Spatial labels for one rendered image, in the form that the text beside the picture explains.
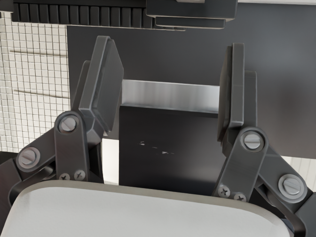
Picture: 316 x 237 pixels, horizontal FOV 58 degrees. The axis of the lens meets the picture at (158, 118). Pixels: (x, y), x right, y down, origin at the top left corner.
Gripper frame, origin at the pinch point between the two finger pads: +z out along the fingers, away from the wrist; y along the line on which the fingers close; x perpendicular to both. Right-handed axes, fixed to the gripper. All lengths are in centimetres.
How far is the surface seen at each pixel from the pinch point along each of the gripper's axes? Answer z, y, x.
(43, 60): 154, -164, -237
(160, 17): 21.2, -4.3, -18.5
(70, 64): 32, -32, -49
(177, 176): -1.9, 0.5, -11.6
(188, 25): 20.5, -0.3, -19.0
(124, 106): 2.5, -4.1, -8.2
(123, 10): 34.1, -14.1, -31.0
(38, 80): 138, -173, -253
